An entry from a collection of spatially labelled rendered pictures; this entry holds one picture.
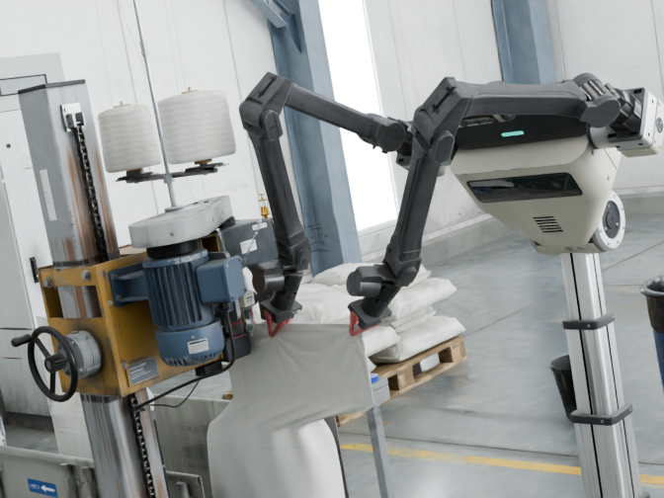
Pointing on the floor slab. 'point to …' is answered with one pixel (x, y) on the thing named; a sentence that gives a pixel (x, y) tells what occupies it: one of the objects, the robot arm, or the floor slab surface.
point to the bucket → (564, 382)
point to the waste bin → (653, 290)
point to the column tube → (102, 444)
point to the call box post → (379, 453)
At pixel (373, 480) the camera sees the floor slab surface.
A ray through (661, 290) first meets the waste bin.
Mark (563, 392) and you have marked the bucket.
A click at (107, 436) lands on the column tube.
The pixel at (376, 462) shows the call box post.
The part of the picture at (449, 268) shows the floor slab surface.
